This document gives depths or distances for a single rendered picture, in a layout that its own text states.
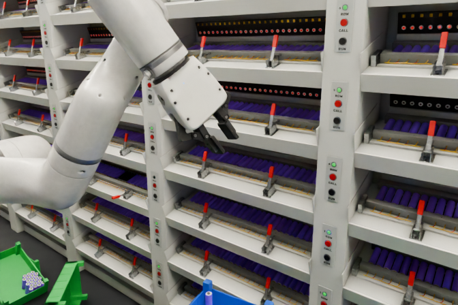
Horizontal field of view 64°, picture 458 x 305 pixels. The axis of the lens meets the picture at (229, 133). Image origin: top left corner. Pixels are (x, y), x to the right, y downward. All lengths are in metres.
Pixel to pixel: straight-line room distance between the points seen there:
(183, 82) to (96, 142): 0.19
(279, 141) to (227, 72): 0.26
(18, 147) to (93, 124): 0.26
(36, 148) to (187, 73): 0.43
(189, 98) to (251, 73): 0.48
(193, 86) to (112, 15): 0.17
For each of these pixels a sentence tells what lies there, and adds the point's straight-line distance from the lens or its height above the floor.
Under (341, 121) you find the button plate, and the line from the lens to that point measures 0.96.
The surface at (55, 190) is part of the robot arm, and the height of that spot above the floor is 0.92.
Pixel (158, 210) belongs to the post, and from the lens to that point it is 1.49.
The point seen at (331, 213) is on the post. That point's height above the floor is 0.75.
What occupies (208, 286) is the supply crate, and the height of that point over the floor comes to 0.55.
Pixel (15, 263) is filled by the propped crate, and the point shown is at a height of 0.09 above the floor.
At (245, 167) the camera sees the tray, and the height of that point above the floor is 0.78.
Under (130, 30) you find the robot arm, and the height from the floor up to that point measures 1.21.
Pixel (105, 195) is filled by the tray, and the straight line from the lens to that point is 1.76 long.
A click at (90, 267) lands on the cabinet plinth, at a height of 0.04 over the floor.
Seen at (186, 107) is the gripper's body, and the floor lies 1.08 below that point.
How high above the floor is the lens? 1.19
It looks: 14 degrees down
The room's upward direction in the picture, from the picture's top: straight up
